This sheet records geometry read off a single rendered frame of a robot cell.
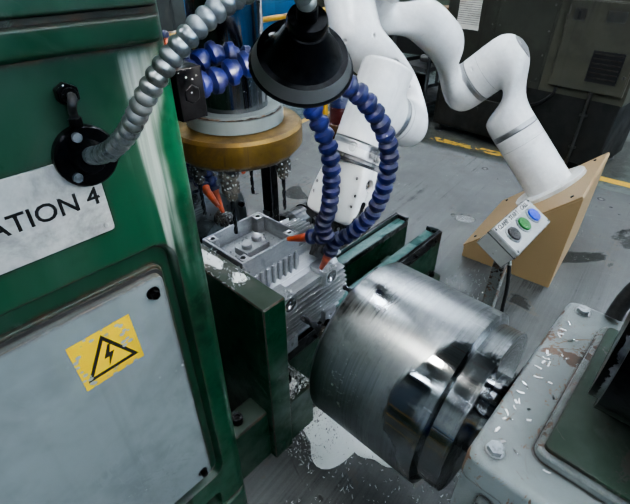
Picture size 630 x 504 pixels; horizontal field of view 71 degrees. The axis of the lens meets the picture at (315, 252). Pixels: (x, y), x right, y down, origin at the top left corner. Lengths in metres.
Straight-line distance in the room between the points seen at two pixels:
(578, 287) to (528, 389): 0.84
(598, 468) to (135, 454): 0.42
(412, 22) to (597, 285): 0.81
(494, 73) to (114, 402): 1.14
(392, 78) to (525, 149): 0.66
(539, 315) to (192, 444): 0.88
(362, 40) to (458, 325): 0.51
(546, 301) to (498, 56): 0.63
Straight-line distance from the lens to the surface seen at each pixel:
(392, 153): 0.51
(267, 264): 0.69
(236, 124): 0.56
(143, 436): 0.51
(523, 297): 1.23
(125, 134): 0.27
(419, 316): 0.55
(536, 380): 0.53
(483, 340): 0.55
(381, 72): 0.72
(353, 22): 0.83
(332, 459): 0.84
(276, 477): 0.83
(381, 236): 1.13
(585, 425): 0.49
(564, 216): 1.19
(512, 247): 0.91
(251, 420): 0.74
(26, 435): 0.43
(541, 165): 1.32
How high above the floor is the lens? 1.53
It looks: 35 degrees down
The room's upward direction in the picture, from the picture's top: straight up
